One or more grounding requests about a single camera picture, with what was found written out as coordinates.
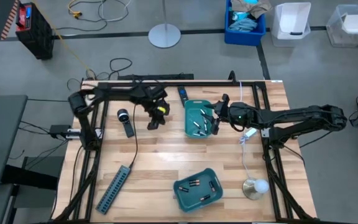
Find black aluminium table frame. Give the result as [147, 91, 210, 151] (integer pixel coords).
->
[53, 79, 318, 223]

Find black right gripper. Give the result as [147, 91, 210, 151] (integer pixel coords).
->
[201, 94, 235, 135]

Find clear plastic bin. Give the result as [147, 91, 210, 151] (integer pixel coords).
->
[326, 4, 358, 49]

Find black crate with red device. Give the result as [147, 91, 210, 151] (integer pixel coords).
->
[15, 2, 55, 60]

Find white globe table lamp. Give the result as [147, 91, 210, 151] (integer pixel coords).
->
[242, 177, 270, 200]

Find black hub cable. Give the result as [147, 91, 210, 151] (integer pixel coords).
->
[129, 104, 139, 169]

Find white lamp cable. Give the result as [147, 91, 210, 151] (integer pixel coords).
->
[239, 80, 252, 181]

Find white floor cable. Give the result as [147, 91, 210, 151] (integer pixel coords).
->
[99, 0, 133, 22]

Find white plastic bin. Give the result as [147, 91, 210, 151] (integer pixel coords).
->
[271, 2, 312, 47]

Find black thin floor cable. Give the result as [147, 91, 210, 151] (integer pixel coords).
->
[54, 0, 130, 32]

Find white cardboard box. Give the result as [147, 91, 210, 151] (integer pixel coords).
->
[342, 14, 358, 34]

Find black power strip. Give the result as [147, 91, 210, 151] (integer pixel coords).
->
[118, 73, 195, 81]

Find black desk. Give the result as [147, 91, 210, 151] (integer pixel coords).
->
[0, 95, 29, 190]

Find yellow extension cord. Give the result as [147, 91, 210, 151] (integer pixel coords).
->
[31, 0, 93, 72]

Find grey-blue cloth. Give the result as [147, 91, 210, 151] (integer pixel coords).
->
[228, 17, 258, 33]

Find black webcam with silver ring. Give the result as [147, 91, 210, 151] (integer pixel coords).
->
[117, 108, 135, 139]

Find black remote control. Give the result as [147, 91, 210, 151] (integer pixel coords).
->
[177, 85, 190, 108]

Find black power brick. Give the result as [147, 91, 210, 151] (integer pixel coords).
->
[48, 124, 82, 140]

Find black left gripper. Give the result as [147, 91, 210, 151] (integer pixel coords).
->
[143, 88, 171, 131]

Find round grey stand base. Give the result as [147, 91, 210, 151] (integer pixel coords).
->
[147, 0, 182, 49]

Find black looped floor cable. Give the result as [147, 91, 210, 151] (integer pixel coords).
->
[109, 57, 133, 80]

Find blue plastic bin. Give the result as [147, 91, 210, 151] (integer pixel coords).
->
[224, 0, 267, 47]

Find brown crumpled cloth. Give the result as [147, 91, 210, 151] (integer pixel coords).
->
[231, 0, 272, 19]

